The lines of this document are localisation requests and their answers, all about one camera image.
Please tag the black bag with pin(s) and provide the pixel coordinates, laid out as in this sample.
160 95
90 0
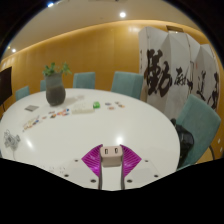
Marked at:
183 141

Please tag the teal chairs group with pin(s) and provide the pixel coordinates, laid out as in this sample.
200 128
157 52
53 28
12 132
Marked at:
200 126

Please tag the white calligraphy folding screen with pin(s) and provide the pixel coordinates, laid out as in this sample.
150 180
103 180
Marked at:
173 66

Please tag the flat white box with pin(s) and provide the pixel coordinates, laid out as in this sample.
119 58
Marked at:
82 108

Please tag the row of colourful stickers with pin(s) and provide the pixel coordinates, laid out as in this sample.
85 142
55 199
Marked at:
31 122

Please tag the ceiling lights group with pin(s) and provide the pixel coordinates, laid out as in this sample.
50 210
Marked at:
122 14

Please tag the potted plant in grey vase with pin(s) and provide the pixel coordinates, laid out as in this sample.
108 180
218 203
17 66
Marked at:
55 93

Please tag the grey flat card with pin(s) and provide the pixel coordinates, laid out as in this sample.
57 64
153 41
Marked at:
32 108

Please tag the small beige charger block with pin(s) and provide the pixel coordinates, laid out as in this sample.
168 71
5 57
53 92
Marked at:
111 156

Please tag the black flat screen monitor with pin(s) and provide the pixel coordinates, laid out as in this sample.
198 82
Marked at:
5 85

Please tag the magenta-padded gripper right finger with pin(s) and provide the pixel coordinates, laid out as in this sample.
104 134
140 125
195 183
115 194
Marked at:
131 161

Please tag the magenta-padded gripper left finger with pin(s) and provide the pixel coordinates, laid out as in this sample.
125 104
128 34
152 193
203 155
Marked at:
91 161

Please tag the small green object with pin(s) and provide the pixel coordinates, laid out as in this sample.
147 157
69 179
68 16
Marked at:
96 105

